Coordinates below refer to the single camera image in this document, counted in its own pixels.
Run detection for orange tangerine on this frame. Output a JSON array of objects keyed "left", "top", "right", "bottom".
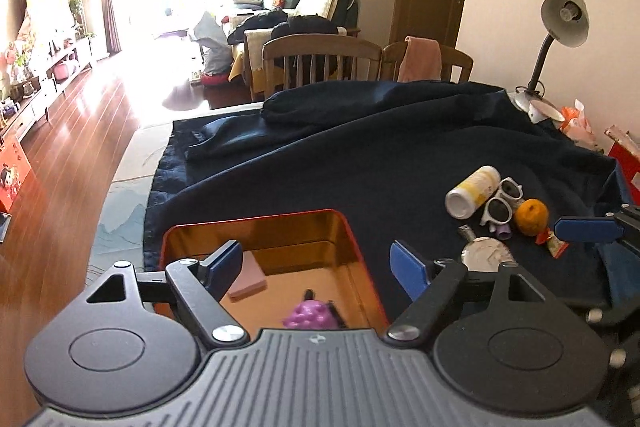
[{"left": 513, "top": 198, "right": 549, "bottom": 237}]

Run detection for pink rectangular block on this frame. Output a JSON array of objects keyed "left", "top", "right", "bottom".
[{"left": 227, "top": 251, "right": 267, "bottom": 301}]

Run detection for round silver tin lid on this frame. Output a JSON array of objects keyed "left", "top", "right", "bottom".
[{"left": 461, "top": 237, "right": 514, "bottom": 273}]

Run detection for silver nail clipper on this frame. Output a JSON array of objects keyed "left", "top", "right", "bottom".
[{"left": 458, "top": 225, "right": 476, "bottom": 243}]

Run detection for white yellow lotion bottle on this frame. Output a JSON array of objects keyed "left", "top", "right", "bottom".
[{"left": 445, "top": 166, "right": 501, "bottom": 220}]

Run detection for purple spiky massage ball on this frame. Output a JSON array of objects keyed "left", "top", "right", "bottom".
[{"left": 282, "top": 299, "right": 340, "bottom": 331}]

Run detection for dark navy blue cloth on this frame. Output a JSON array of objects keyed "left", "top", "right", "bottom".
[{"left": 143, "top": 81, "right": 629, "bottom": 317}]

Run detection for grey desk lamp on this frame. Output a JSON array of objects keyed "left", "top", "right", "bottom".
[{"left": 510, "top": 0, "right": 591, "bottom": 125}]

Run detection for red gift box on floor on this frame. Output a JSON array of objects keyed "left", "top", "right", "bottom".
[{"left": 0, "top": 135, "right": 32, "bottom": 212}]

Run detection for pink towel on chair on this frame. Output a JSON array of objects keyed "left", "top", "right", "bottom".
[{"left": 398, "top": 36, "right": 442, "bottom": 82}]

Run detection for white plastic bag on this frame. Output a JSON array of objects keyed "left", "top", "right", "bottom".
[{"left": 191, "top": 11, "right": 232, "bottom": 76}]

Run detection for wooden dining chair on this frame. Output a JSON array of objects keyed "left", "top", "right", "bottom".
[{"left": 262, "top": 34, "right": 382, "bottom": 98}]

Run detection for long tv cabinet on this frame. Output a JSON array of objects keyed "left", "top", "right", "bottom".
[{"left": 1, "top": 37, "right": 94, "bottom": 141}]

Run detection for potted green plant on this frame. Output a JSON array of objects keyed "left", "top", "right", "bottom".
[{"left": 68, "top": 0, "right": 92, "bottom": 39}]

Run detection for white frame sunglasses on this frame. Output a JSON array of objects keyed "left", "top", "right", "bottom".
[{"left": 480, "top": 178, "right": 524, "bottom": 227}]

